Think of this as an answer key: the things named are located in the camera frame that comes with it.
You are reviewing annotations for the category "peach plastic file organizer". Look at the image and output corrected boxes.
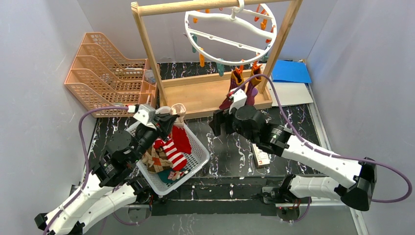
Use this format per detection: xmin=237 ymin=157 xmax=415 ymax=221
xmin=64 ymin=32 xmax=158 ymax=110

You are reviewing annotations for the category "argyle brown sock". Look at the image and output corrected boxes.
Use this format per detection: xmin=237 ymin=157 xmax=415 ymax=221
xmin=141 ymin=147 xmax=173 ymax=174

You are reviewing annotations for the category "beige animal face sock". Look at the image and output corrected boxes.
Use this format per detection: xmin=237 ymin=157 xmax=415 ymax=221
xmin=171 ymin=103 xmax=192 ymax=154

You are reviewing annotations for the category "dark green sock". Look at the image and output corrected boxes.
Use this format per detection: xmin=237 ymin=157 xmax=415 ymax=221
xmin=157 ymin=168 xmax=188 ymax=184

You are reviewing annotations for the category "white plastic laundry basket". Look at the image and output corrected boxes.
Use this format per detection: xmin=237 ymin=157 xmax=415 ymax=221
xmin=136 ymin=125 xmax=210 ymax=196

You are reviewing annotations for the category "orange front-right clothes peg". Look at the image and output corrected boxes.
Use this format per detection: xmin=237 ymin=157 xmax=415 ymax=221
xmin=251 ymin=61 xmax=262 ymax=75

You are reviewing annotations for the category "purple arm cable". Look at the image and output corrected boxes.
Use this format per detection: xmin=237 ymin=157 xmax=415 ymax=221
xmin=42 ymin=106 xmax=130 ymax=235
xmin=231 ymin=73 xmax=413 ymax=204

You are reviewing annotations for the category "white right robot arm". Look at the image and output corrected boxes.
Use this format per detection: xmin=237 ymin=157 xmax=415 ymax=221
xmin=209 ymin=106 xmax=376 ymax=212

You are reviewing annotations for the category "white paper sheet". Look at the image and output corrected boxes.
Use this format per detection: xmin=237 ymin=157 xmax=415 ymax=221
xmin=267 ymin=76 xmax=314 ymax=107

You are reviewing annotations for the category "blue folder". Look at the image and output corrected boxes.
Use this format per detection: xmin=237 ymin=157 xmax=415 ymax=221
xmin=272 ymin=60 xmax=312 ymax=84

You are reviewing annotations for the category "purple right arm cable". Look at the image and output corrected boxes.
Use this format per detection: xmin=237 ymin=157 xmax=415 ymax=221
xmin=231 ymin=73 xmax=413 ymax=204

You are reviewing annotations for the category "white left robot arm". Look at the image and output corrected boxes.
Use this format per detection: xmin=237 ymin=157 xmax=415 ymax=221
xmin=34 ymin=110 xmax=180 ymax=235

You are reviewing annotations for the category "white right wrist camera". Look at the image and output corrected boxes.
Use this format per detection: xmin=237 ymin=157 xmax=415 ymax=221
xmin=228 ymin=88 xmax=247 ymax=114

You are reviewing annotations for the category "wooden hanger rack stand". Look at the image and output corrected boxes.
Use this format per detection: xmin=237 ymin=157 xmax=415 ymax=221
xmin=131 ymin=0 xmax=302 ymax=118

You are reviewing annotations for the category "purple sock with yellow cuff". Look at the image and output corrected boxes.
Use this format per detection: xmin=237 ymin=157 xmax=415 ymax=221
xmin=219 ymin=69 xmax=244 ymax=110

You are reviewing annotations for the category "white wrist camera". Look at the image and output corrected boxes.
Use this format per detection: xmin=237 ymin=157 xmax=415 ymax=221
xmin=127 ymin=104 xmax=156 ymax=130
xmin=228 ymin=88 xmax=247 ymax=114

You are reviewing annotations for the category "small white printed box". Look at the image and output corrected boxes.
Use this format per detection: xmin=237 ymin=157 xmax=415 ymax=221
xmin=251 ymin=143 xmax=270 ymax=168

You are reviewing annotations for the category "white round clip hanger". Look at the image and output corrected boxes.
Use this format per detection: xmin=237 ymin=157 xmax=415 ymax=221
xmin=184 ymin=3 xmax=277 ymax=66

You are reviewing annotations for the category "red white striped sock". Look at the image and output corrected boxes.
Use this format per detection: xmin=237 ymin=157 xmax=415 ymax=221
xmin=153 ymin=138 xmax=187 ymax=171

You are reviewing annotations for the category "orange front-centre clothes peg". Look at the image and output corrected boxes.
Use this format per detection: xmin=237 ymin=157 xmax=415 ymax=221
xmin=233 ymin=65 xmax=244 ymax=76

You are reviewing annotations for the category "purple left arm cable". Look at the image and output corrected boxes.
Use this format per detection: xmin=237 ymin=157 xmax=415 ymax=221
xmin=42 ymin=106 xmax=130 ymax=235

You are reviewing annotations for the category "orange front-left clothes peg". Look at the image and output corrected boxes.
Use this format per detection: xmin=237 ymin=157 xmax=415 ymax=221
xmin=199 ymin=53 xmax=205 ymax=68

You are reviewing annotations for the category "teal front clothes peg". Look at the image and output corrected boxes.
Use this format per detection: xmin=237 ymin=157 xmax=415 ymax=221
xmin=216 ymin=62 xmax=225 ymax=77

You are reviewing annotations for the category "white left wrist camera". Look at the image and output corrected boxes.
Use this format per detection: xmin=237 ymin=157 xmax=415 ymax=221
xmin=127 ymin=104 xmax=156 ymax=130

